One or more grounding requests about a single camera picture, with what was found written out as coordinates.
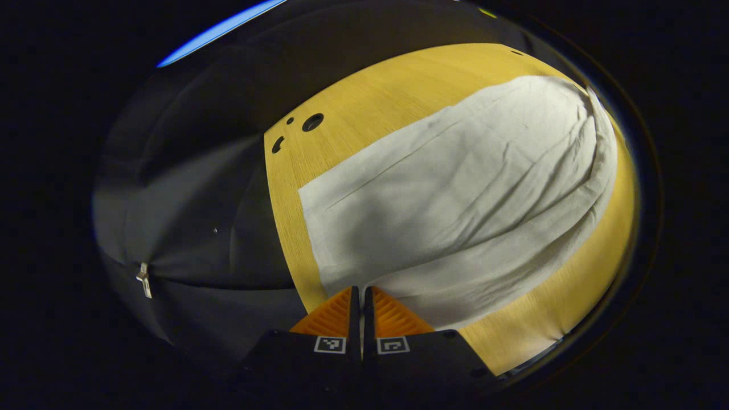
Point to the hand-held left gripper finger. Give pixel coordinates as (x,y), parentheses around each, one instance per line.
(368,324)
(355,324)

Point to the black backdrop cloth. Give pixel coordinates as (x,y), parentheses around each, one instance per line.
(188,199)

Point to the white clip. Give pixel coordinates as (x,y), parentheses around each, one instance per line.
(144,279)

